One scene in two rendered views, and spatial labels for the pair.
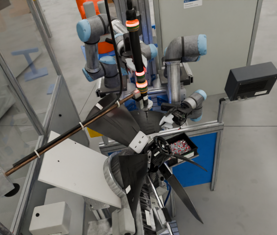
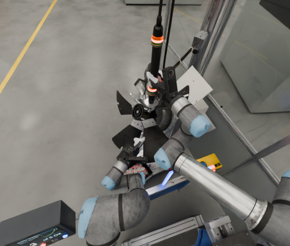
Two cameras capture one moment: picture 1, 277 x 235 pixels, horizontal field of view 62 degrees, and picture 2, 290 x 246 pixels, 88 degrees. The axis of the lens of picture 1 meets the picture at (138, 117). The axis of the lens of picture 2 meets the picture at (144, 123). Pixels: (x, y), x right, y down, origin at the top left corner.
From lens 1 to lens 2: 1.34 m
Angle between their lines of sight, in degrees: 81
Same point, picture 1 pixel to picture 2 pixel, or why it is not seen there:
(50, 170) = (192, 73)
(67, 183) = (182, 78)
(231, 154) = not seen: outside the picture
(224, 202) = not seen: hidden behind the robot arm
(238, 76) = (55, 209)
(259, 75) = (29, 214)
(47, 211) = (199, 105)
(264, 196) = not seen: hidden behind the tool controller
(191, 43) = (107, 197)
